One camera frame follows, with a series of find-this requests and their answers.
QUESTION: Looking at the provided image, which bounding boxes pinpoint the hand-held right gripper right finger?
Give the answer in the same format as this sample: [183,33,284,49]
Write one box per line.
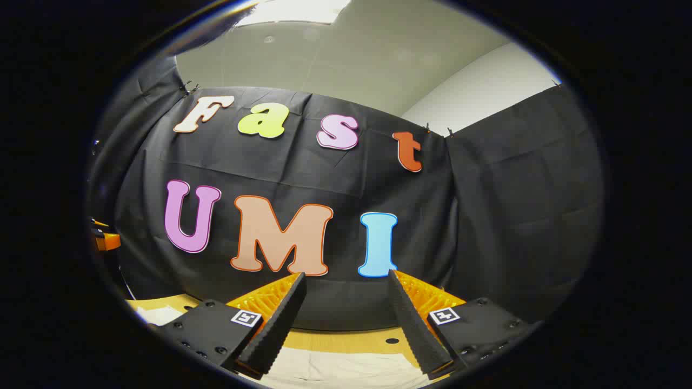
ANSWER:
[388,269,542,380]

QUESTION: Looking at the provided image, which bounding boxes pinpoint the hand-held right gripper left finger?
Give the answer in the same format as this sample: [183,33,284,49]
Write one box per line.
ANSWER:
[149,272,308,380]

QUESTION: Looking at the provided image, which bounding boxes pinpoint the cream white jeans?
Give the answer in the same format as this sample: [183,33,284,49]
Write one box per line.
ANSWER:
[134,305,433,389]

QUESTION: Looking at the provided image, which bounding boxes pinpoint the black backdrop cloth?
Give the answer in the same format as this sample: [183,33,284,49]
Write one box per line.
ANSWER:
[86,51,605,331]

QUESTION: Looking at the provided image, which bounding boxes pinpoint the ceiling light panel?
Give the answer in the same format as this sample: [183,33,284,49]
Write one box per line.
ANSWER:
[237,0,352,27]

